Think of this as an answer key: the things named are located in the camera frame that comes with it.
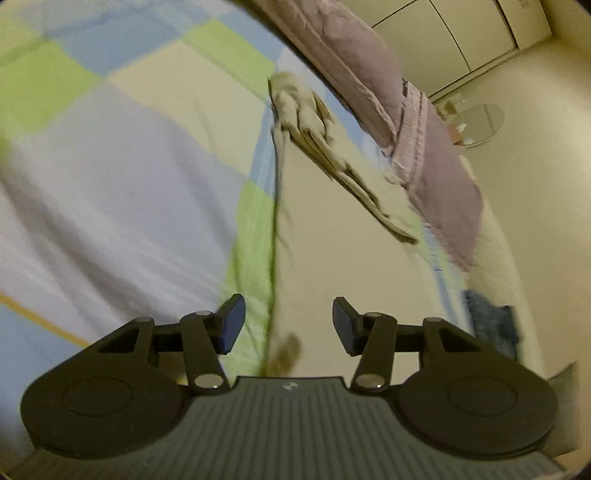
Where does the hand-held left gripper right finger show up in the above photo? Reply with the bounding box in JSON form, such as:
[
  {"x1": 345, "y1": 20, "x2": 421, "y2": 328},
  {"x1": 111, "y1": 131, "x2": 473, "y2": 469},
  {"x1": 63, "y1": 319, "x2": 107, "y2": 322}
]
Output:
[{"x1": 333, "y1": 296, "x2": 489, "y2": 394}]

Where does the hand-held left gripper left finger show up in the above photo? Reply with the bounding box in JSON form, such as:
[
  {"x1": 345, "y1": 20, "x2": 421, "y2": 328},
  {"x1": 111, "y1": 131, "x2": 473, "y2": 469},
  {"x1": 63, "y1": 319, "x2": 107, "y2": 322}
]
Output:
[{"x1": 99, "y1": 294, "x2": 246, "y2": 396}]

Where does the cream garment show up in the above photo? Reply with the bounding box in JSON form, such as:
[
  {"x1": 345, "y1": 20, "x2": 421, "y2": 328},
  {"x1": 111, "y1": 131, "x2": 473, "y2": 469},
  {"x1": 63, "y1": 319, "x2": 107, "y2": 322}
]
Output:
[{"x1": 265, "y1": 71, "x2": 462, "y2": 384}]

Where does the navy garment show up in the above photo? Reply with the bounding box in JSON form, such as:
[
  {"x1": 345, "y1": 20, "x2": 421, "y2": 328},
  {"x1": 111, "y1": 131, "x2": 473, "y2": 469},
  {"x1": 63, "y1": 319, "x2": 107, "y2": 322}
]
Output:
[{"x1": 463, "y1": 290, "x2": 522, "y2": 360}]

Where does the light blue garment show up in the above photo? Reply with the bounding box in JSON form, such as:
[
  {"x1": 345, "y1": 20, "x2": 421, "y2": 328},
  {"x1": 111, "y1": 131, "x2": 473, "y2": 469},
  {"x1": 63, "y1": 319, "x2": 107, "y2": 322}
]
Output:
[{"x1": 475, "y1": 305, "x2": 518, "y2": 356}]

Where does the white headboard cushion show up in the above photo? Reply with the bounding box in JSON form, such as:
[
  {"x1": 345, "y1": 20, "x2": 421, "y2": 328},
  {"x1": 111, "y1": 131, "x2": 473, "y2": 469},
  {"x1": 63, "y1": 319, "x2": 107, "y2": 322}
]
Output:
[{"x1": 462, "y1": 152, "x2": 555, "y2": 379}]

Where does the checkered bed sheet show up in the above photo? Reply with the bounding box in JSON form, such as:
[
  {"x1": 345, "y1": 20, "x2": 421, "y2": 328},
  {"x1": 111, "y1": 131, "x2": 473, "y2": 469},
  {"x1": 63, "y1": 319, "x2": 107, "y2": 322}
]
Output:
[{"x1": 0, "y1": 0, "x2": 462, "y2": 462}]

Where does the grey pillow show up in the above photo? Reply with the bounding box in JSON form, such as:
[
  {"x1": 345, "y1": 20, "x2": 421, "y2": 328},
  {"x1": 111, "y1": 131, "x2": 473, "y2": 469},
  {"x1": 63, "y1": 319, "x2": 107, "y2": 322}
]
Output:
[{"x1": 547, "y1": 362, "x2": 580, "y2": 407}]

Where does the oval mirror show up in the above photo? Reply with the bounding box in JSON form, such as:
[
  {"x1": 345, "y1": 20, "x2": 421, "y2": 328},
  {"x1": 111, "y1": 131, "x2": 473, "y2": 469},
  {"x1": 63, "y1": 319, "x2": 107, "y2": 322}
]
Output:
[{"x1": 455, "y1": 103, "x2": 505, "y2": 149}]

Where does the cream wardrobe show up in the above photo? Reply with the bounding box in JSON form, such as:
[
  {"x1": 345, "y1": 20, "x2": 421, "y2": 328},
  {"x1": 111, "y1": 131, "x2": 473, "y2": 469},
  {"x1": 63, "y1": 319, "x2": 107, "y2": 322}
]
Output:
[{"x1": 369, "y1": 0, "x2": 555, "y2": 100}]

